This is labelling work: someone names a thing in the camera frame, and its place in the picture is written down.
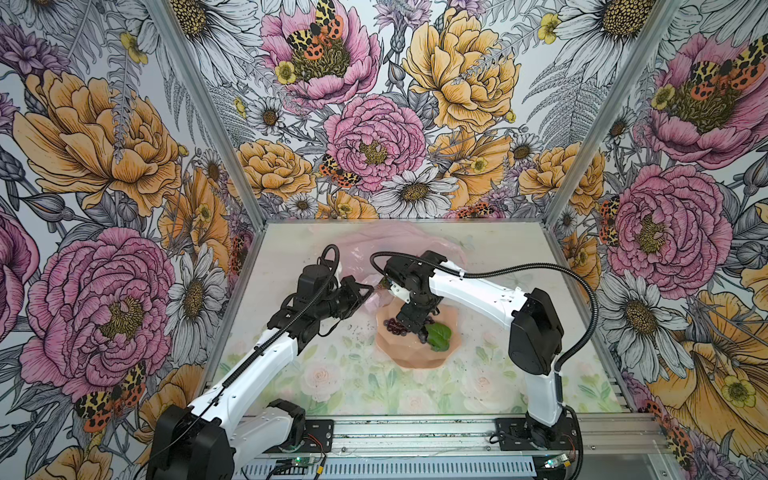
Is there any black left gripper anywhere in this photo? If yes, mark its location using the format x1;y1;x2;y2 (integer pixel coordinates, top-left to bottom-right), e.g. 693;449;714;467
317;275;374;320

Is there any pink plastic bag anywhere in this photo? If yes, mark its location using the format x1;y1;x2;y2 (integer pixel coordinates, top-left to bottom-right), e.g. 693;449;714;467
329;220;469;301

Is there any dark grape bunch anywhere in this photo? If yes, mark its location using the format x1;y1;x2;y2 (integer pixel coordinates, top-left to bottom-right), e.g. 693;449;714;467
383;318;428;344

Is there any pink flower-shaped bowl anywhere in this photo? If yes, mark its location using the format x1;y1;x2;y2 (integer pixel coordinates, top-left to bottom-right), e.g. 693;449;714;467
375;299;462;370

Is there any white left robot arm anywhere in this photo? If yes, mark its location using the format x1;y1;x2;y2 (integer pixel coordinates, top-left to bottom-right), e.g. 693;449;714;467
146;276;375;479

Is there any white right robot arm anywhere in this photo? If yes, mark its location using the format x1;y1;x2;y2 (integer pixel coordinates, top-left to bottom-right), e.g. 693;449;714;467
370;251;569;449

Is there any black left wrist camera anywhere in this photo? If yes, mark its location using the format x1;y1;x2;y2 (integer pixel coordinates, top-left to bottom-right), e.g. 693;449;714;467
296;264;338;302

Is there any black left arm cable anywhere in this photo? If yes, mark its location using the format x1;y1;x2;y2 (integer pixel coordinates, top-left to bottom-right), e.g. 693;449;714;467
131;243;341;480

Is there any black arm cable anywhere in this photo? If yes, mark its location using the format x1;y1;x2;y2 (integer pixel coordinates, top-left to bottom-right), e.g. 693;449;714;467
131;243;341;480
368;250;600;480

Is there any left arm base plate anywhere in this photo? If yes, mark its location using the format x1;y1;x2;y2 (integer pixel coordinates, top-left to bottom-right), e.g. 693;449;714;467
265;419;335;454

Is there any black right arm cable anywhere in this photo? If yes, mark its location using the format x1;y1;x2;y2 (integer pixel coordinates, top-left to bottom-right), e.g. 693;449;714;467
368;250;600;480

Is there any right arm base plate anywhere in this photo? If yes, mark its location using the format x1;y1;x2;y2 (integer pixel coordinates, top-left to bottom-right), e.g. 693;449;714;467
489;413;582;451

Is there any aluminium front rail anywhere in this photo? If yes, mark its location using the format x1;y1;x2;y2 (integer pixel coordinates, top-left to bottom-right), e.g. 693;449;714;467
239;412;673;480

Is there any left aluminium corner post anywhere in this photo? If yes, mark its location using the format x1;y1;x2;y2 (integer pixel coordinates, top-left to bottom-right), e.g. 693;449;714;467
140;0;268;232

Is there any aluminium corner post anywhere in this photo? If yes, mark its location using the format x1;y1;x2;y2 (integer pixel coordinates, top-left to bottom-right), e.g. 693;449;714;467
542;0;688;229
140;0;268;232

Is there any right aluminium corner post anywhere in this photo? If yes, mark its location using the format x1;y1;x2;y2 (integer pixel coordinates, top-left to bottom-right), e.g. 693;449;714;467
542;0;688;229

